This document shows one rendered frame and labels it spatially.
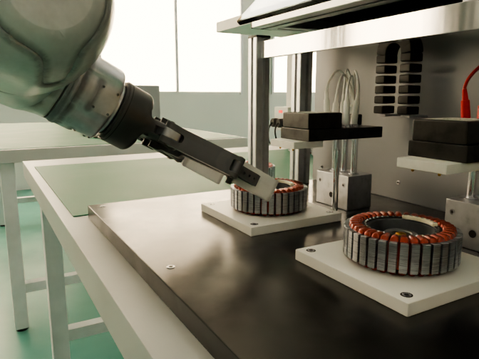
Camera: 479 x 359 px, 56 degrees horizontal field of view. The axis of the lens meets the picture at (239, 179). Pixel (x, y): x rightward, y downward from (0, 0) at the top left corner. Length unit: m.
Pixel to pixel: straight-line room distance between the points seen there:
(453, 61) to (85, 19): 0.56
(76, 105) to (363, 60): 0.54
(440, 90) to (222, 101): 4.99
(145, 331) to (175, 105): 5.04
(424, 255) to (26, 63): 0.35
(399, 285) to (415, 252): 0.03
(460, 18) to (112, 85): 0.38
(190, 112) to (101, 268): 4.97
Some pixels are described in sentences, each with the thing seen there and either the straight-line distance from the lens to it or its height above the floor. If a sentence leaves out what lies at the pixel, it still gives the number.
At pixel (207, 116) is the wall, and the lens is 5.57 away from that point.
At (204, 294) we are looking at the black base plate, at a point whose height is 0.77.
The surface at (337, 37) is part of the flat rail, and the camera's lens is 0.69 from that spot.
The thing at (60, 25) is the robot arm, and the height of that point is 0.99.
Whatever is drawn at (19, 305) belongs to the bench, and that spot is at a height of 0.12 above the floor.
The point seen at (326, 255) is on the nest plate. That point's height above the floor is 0.78.
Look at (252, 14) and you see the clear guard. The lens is 0.40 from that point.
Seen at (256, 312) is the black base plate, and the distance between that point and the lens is 0.38.
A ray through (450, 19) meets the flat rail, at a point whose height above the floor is 1.03.
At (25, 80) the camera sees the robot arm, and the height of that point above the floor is 0.96.
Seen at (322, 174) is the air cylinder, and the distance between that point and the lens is 0.75.
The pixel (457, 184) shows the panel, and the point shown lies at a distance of 0.74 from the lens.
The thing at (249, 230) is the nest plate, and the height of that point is 0.78.
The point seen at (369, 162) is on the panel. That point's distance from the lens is 0.85.
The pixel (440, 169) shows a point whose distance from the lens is 0.47.
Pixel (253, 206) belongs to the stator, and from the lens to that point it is 0.61.
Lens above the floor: 0.94
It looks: 10 degrees down
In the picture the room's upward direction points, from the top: straight up
